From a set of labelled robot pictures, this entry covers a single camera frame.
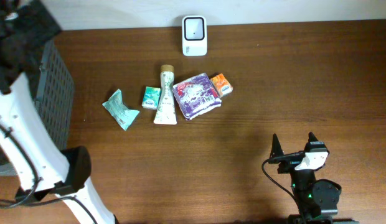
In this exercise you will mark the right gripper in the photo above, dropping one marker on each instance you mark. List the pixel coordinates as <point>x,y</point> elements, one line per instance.
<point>276,155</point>

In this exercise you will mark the small orange tissue pack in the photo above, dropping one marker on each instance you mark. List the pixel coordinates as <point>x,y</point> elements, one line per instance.
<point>221,85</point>

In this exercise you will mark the purple white tissue pack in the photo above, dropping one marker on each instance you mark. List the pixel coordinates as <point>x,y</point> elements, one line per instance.
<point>196,96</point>

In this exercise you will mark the white green tube brown cap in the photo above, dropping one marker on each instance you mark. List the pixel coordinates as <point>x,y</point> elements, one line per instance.
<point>166,113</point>

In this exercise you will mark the teal wet wipe pouch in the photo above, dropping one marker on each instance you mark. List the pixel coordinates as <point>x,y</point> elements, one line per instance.
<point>121,113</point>

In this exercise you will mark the small teal tissue pack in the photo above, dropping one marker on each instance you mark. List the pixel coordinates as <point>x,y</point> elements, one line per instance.
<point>151,98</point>

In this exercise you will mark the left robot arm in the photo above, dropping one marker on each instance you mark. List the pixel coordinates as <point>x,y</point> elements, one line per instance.
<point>43,169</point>

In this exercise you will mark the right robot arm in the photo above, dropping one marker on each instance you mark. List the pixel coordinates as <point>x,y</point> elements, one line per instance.
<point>316,200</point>

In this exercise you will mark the grey plastic mesh basket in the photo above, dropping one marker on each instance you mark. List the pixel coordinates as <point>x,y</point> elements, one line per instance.
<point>50,93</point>

